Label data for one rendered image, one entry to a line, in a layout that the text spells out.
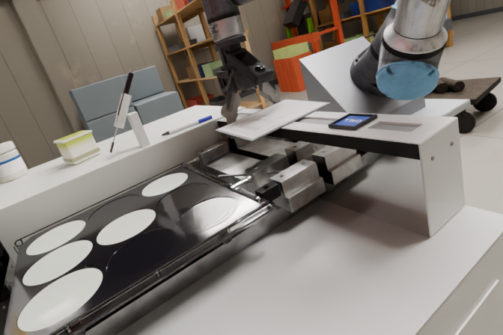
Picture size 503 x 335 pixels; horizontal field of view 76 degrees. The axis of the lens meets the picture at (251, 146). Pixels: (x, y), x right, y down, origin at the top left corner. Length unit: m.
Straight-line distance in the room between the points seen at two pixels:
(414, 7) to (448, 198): 0.33
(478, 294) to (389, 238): 0.12
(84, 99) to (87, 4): 3.92
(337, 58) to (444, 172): 0.57
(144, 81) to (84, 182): 2.45
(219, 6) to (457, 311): 0.64
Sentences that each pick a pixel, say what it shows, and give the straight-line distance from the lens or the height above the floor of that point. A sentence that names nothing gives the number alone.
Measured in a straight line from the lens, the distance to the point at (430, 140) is 0.46.
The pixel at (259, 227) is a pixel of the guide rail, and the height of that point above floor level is 0.84.
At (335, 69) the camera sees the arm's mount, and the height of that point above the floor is 0.99.
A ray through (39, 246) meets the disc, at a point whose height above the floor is 0.90.
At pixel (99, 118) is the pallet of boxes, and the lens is 2.73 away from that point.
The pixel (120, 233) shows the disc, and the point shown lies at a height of 0.90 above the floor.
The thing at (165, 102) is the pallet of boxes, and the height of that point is 0.84.
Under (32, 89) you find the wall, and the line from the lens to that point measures 6.33.
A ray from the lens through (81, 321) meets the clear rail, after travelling 0.44.
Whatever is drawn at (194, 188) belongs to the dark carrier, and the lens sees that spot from 0.64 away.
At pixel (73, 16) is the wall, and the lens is 6.44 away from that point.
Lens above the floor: 1.13
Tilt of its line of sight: 18 degrees down
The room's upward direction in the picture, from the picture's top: 17 degrees counter-clockwise
